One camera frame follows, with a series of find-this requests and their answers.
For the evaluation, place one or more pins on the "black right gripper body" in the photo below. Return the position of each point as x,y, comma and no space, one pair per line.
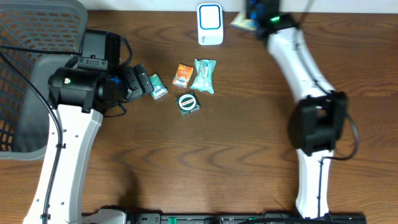
254,7

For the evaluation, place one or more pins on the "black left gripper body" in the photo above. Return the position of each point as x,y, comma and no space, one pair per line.
137,82

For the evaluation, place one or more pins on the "green Kleenex tissue packet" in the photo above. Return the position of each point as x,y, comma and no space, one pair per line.
159,88

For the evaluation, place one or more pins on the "large yellow snack bag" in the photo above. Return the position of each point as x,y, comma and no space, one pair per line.
241,22

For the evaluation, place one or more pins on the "orange tissue packet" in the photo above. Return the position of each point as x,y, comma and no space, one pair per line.
182,76

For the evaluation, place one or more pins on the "dark green Zam-Buk box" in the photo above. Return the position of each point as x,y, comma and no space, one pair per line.
187,103

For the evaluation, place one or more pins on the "light teal snack packet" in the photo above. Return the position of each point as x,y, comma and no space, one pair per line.
204,79

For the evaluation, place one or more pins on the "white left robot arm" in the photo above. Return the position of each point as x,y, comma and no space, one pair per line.
81,91

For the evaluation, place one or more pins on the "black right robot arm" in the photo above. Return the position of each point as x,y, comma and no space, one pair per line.
317,120

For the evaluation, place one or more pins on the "white barcode scanner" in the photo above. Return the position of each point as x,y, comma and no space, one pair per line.
210,24

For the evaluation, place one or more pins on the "grey plastic mesh basket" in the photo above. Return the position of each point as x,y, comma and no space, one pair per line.
37,37

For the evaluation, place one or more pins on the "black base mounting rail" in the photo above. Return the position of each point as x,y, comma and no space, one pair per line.
217,218

